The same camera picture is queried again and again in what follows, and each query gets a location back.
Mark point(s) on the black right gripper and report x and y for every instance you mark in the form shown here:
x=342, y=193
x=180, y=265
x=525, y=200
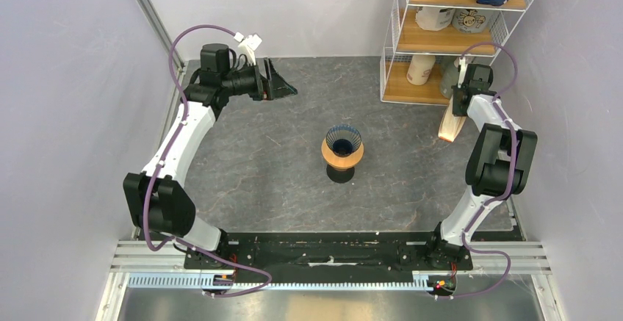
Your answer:
x=457, y=109

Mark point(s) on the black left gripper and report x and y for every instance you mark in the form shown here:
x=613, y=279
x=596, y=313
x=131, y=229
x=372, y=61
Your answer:
x=265, y=89

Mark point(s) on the orange coffee dripper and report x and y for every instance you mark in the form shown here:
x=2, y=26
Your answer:
x=341, y=164

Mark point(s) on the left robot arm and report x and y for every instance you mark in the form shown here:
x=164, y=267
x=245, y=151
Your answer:
x=156, y=197

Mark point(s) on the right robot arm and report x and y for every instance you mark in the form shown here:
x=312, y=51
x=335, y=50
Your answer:
x=498, y=166

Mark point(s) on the green spray bottle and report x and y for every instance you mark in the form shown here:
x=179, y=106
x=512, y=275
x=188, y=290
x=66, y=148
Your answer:
x=450, y=73

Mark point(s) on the wooden holder block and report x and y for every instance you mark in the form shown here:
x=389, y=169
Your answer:
x=451, y=125

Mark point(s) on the white bottle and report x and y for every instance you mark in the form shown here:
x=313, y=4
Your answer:
x=420, y=68

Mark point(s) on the white jar with label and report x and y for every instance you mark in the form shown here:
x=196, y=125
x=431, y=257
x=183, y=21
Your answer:
x=434, y=18

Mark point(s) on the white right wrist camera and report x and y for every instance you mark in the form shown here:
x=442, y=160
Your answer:
x=462, y=70

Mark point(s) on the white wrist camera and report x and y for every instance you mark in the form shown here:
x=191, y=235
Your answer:
x=248, y=45
x=462, y=70

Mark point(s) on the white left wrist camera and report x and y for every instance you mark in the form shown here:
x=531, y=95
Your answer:
x=248, y=45

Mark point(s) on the white wire shelf rack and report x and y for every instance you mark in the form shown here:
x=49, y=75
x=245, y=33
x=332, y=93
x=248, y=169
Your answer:
x=405, y=39

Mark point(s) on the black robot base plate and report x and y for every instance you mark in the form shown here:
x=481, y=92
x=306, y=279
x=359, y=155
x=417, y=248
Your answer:
x=339, y=258

